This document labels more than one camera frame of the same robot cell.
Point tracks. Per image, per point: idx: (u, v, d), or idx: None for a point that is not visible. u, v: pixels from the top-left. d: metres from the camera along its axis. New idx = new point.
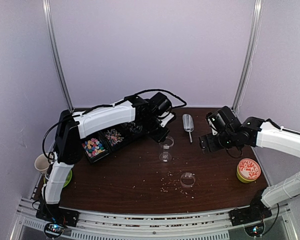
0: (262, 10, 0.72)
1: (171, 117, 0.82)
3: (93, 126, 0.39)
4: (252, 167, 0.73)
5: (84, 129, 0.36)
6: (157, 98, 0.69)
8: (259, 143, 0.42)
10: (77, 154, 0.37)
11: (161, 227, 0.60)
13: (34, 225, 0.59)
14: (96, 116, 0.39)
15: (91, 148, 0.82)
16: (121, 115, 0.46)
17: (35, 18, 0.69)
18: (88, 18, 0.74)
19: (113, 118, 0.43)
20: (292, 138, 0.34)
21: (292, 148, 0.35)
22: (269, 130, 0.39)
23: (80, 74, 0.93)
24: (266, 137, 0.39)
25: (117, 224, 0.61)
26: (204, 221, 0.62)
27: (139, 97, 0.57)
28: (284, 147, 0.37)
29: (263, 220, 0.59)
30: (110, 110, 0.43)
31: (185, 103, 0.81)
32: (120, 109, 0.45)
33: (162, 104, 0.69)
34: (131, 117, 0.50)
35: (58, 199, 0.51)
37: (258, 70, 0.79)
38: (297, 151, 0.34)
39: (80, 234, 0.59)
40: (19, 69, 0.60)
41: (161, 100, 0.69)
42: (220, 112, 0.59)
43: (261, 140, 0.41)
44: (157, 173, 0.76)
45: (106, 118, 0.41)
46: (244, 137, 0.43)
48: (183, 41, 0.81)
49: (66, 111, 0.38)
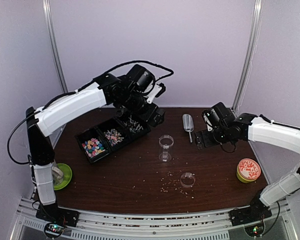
0: (262, 10, 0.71)
1: (158, 90, 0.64)
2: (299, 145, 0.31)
3: (56, 120, 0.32)
4: (252, 167, 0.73)
5: (46, 124, 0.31)
6: (136, 74, 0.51)
8: (250, 137, 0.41)
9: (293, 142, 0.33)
10: (49, 154, 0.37)
11: (161, 227, 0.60)
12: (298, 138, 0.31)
13: (34, 225, 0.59)
14: (56, 107, 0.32)
15: (91, 148, 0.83)
16: (90, 100, 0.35)
17: (35, 18, 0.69)
18: (88, 19, 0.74)
19: (78, 106, 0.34)
20: (283, 131, 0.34)
21: (284, 141, 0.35)
22: (260, 124, 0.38)
23: (80, 74, 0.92)
24: (257, 130, 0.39)
25: (117, 224, 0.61)
26: (204, 221, 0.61)
27: (111, 75, 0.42)
28: (275, 141, 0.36)
29: (263, 220, 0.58)
30: (74, 96, 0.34)
31: (172, 73, 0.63)
32: (84, 94, 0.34)
33: (141, 79, 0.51)
34: (102, 100, 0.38)
35: (55, 199, 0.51)
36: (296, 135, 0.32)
37: (258, 70, 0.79)
38: (289, 144, 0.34)
39: (80, 234, 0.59)
40: (20, 69, 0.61)
41: (139, 74, 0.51)
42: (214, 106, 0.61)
43: (252, 133, 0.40)
44: (157, 173, 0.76)
45: (69, 109, 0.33)
46: (236, 132, 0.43)
48: (183, 41, 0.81)
49: (30, 108, 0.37)
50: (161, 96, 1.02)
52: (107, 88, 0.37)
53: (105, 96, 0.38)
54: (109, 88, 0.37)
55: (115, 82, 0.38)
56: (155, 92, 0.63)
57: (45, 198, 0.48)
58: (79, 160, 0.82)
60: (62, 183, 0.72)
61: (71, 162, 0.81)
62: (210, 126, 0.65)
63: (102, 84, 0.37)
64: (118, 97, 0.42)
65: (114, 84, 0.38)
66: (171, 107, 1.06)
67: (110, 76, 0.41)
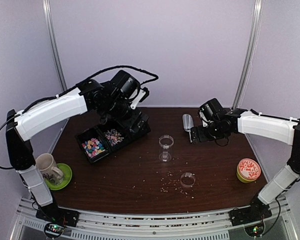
0: (262, 10, 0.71)
1: (142, 95, 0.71)
2: (285, 135, 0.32)
3: (35, 125, 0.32)
4: (252, 167, 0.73)
5: (24, 128, 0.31)
6: (119, 81, 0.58)
8: (240, 129, 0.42)
9: (279, 132, 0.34)
10: (27, 160, 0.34)
11: (161, 227, 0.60)
12: (284, 127, 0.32)
13: (34, 225, 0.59)
14: (37, 112, 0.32)
15: (91, 148, 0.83)
16: (70, 106, 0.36)
17: (35, 18, 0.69)
18: (88, 19, 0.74)
19: (58, 111, 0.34)
20: (270, 121, 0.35)
21: (272, 132, 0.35)
22: (249, 116, 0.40)
23: (80, 74, 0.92)
24: (246, 123, 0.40)
25: (117, 225, 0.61)
26: (204, 221, 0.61)
27: (93, 81, 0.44)
28: (263, 132, 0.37)
29: (263, 220, 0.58)
30: (55, 102, 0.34)
31: (156, 77, 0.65)
32: (65, 100, 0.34)
33: (125, 86, 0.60)
34: (82, 106, 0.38)
35: (51, 199, 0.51)
36: (283, 125, 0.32)
37: (258, 70, 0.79)
38: (275, 134, 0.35)
39: (80, 234, 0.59)
40: (20, 69, 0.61)
41: (122, 82, 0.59)
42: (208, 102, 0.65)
43: (241, 126, 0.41)
44: (157, 173, 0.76)
45: (49, 114, 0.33)
46: (227, 125, 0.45)
48: (183, 42, 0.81)
49: (11, 111, 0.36)
50: (161, 96, 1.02)
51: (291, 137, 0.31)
52: (88, 94, 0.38)
53: (87, 102, 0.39)
54: (90, 94, 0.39)
55: (97, 88, 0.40)
56: (139, 98, 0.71)
57: (42, 198, 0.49)
58: (79, 160, 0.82)
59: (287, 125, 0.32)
60: (62, 183, 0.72)
61: (71, 162, 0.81)
62: (205, 122, 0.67)
63: (83, 90, 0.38)
64: (100, 103, 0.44)
65: (96, 90, 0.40)
66: (171, 107, 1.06)
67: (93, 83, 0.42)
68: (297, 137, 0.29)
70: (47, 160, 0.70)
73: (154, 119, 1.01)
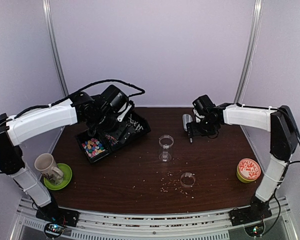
0: (263, 10, 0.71)
1: (128, 108, 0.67)
2: (264, 122, 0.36)
3: (25, 131, 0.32)
4: (252, 167, 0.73)
5: (15, 134, 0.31)
6: (109, 95, 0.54)
8: (226, 120, 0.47)
9: (258, 119, 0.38)
10: (17, 164, 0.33)
11: (161, 227, 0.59)
12: (262, 114, 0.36)
13: (34, 225, 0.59)
14: (29, 119, 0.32)
15: (91, 148, 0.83)
16: (61, 117, 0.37)
17: (35, 18, 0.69)
18: (88, 19, 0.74)
19: (49, 120, 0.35)
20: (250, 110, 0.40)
21: (253, 121, 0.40)
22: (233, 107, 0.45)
23: (80, 74, 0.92)
24: (230, 114, 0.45)
25: (117, 224, 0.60)
26: (204, 221, 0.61)
27: (84, 94, 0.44)
28: (245, 121, 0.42)
29: (263, 220, 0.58)
30: (47, 111, 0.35)
31: (143, 92, 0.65)
32: (56, 110, 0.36)
33: (115, 100, 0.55)
34: (73, 118, 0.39)
35: (49, 197, 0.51)
36: (262, 113, 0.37)
37: (259, 70, 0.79)
38: (255, 122, 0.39)
39: (79, 234, 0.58)
40: (20, 69, 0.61)
41: (113, 95, 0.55)
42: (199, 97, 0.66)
43: (226, 117, 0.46)
44: (157, 173, 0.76)
45: (40, 122, 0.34)
46: (215, 118, 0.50)
48: (183, 42, 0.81)
49: (3, 114, 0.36)
50: (161, 96, 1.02)
51: (268, 123, 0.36)
52: (79, 106, 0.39)
53: (77, 114, 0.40)
54: (82, 107, 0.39)
55: (88, 102, 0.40)
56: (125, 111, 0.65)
57: (41, 198, 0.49)
58: (79, 160, 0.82)
59: (264, 113, 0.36)
60: (62, 183, 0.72)
61: (71, 162, 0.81)
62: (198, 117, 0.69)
63: (76, 102, 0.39)
64: (91, 116, 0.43)
65: (88, 103, 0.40)
66: (171, 107, 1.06)
67: (84, 95, 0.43)
68: (273, 120, 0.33)
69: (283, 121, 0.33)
70: (47, 160, 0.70)
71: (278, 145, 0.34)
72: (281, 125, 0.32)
73: (154, 118, 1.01)
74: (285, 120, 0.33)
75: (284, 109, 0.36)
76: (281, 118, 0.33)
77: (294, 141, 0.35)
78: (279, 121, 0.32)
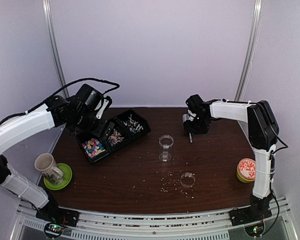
0: (263, 10, 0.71)
1: (105, 104, 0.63)
2: (242, 114, 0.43)
3: (6, 140, 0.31)
4: (252, 167, 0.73)
5: None
6: (83, 94, 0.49)
8: (213, 114, 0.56)
9: (238, 112, 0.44)
10: (3, 174, 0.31)
11: (161, 227, 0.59)
12: (241, 108, 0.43)
13: (34, 225, 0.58)
14: (9, 126, 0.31)
15: (91, 148, 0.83)
16: (39, 122, 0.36)
17: (35, 18, 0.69)
18: (88, 19, 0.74)
19: (29, 126, 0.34)
20: (232, 105, 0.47)
21: (234, 114, 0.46)
22: (219, 102, 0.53)
23: (80, 74, 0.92)
24: (216, 108, 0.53)
25: (117, 224, 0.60)
26: (204, 221, 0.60)
27: (59, 98, 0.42)
28: (228, 115, 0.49)
29: (263, 220, 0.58)
30: (24, 117, 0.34)
31: (117, 86, 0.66)
32: (34, 116, 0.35)
33: (90, 99, 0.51)
34: (50, 121, 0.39)
35: (46, 196, 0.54)
36: (241, 107, 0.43)
37: (258, 71, 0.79)
38: (237, 115, 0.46)
39: (80, 234, 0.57)
40: (20, 69, 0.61)
41: (86, 93, 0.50)
42: (191, 96, 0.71)
43: (213, 111, 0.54)
44: (157, 173, 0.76)
45: (20, 129, 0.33)
46: (203, 111, 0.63)
48: (183, 41, 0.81)
49: None
50: (161, 96, 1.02)
51: (246, 115, 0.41)
52: (55, 110, 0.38)
53: (54, 118, 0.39)
54: (57, 110, 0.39)
55: (63, 104, 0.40)
56: (103, 109, 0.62)
57: (37, 200, 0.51)
58: (79, 160, 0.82)
59: (243, 107, 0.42)
60: (62, 183, 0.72)
61: (71, 162, 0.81)
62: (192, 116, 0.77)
63: (51, 106, 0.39)
64: (68, 118, 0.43)
65: (63, 106, 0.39)
66: (171, 107, 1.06)
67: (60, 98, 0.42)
68: (249, 112, 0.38)
69: (259, 113, 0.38)
70: (47, 160, 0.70)
71: (255, 135, 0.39)
72: (255, 116, 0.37)
73: (154, 119, 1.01)
74: (260, 112, 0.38)
75: (263, 103, 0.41)
76: (256, 110, 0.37)
77: (273, 133, 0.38)
78: (253, 113, 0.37)
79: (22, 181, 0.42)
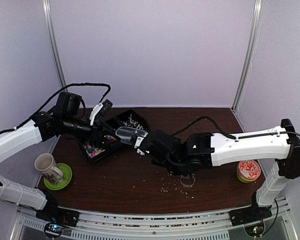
0: (263, 10, 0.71)
1: (99, 108, 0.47)
2: (278, 151, 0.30)
3: None
4: (252, 167, 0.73)
5: None
6: (61, 101, 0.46)
8: (214, 164, 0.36)
9: (269, 151, 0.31)
10: None
11: (161, 227, 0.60)
12: (278, 146, 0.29)
13: (34, 225, 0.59)
14: None
15: (91, 148, 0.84)
16: (27, 137, 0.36)
17: (35, 18, 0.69)
18: (88, 18, 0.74)
19: (17, 142, 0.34)
20: (259, 144, 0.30)
21: (259, 153, 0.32)
22: (225, 146, 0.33)
23: (80, 74, 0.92)
24: (223, 154, 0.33)
25: (117, 224, 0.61)
26: (204, 221, 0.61)
27: (44, 113, 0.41)
28: (249, 155, 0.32)
29: (263, 220, 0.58)
30: (12, 133, 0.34)
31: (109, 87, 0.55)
32: (21, 131, 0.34)
33: (70, 105, 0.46)
34: (38, 136, 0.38)
35: (42, 196, 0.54)
36: (276, 145, 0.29)
37: (259, 71, 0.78)
38: (265, 154, 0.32)
39: (79, 234, 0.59)
40: (20, 69, 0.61)
41: (65, 101, 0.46)
42: (153, 141, 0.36)
43: (217, 159, 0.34)
44: (157, 172, 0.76)
45: (8, 146, 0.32)
46: (198, 165, 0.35)
48: (183, 41, 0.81)
49: None
50: (161, 96, 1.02)
51: (288, 151, 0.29)
52: (42, 125, 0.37)
53: (41, 133, 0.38)
54: (45, 125, 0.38)
55: (50, 119, 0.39)
56: (94, 112, 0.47)
57: (36, 201, 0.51)
58: (79, 160, 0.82)
59: (280, 143, 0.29)
60: (62, 183, 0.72)
61: (71, 162, 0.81)
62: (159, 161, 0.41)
63: (38, 121, 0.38)
64: (54, 132, 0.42)
65: (49, 121, 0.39)
66: (171, 107, 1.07)
67: (45, 113, 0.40)
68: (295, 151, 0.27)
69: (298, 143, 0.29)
70: (47, 161, 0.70)
71: (295, 168, 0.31)
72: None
73: (154, 118, 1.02)
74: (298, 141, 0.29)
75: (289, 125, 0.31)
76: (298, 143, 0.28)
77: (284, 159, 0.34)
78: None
79: (15, 188, 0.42)
